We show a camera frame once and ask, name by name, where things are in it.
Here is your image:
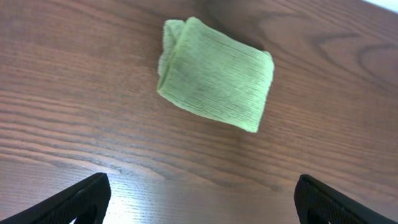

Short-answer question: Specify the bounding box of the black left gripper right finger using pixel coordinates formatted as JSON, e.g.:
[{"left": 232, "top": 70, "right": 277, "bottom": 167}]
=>
[{"left": 294, "top": 174, "right": 397, "bottom": 224}]

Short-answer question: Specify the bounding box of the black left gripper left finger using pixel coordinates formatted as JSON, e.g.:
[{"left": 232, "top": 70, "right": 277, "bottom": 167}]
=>
[{"left": 1, "top": 172, "right": 111, "bottom": 224}]

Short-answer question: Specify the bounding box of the light green cloth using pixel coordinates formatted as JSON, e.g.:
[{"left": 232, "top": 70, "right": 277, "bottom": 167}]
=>
[{"left": 157, "top": 17, "right": 275, "bottom": 133}]

